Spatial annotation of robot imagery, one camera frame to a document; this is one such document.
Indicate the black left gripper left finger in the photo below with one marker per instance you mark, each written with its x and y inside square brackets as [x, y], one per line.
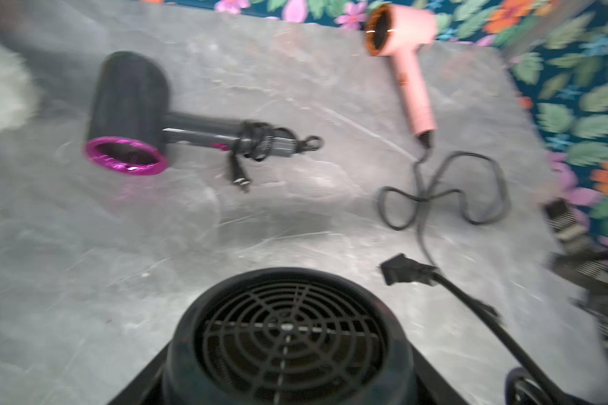
[146, 387]

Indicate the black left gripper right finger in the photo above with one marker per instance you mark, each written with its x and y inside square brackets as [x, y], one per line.
[431, 387]

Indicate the dark grey hair dryer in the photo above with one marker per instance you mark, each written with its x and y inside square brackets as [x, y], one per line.
[289, 336]
[131, 125]

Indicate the pink hair dryer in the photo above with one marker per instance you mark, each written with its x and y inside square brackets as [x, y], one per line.
[398, 32]

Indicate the striped black white sock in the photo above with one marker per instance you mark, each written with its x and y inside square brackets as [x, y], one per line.
[582, 262]

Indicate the white teddy bear blue shirt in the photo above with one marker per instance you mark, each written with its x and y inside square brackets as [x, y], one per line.
[19, 97]

